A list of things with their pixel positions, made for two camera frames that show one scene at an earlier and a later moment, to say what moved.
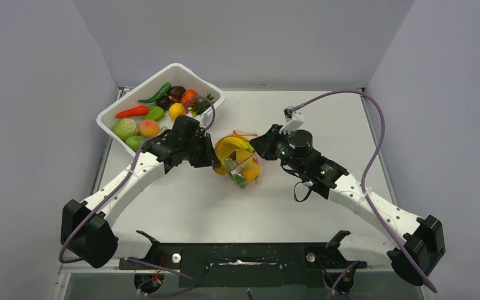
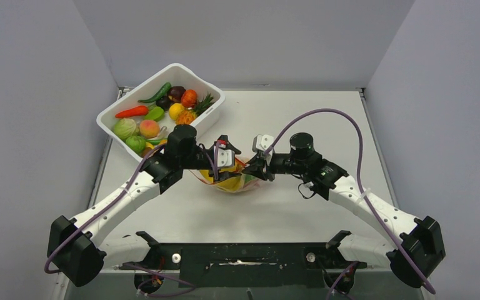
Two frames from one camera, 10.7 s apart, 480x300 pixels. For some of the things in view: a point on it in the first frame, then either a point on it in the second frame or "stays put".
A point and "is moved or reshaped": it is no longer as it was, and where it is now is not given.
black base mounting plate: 201,265 stays put
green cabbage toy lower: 135,142 stays put
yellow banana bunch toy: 225,147 is moved or reshaped
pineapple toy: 200,106 stays put
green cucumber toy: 159,94 stays put
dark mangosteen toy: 165,102 stays put
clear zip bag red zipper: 238,161 is moved or reshaped
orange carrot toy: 135,111 stays put
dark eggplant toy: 175,94 stays put
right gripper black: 264,145 -> 258,167
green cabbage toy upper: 125,127 stays put
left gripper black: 209,158 -> 219,175
